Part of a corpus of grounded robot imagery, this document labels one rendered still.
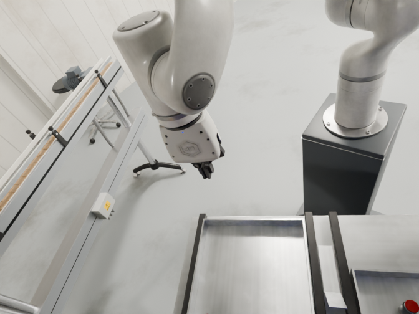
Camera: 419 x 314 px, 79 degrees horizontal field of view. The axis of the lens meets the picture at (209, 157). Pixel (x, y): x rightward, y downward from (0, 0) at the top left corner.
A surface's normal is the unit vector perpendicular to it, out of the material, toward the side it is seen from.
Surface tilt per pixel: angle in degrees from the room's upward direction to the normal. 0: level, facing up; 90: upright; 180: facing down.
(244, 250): 0
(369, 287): 0
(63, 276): 90
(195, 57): 76
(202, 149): 90
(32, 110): 90
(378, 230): 0
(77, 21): 90
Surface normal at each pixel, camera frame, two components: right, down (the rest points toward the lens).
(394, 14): -0.70, 0.52
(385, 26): -0.82, 0.55
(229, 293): -0.27, -0.66
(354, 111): -0.42, 0.74
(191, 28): 0.07, 0.34
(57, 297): 0.95, -0.07
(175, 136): -0.19, 0.73
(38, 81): 0.76, 0.30
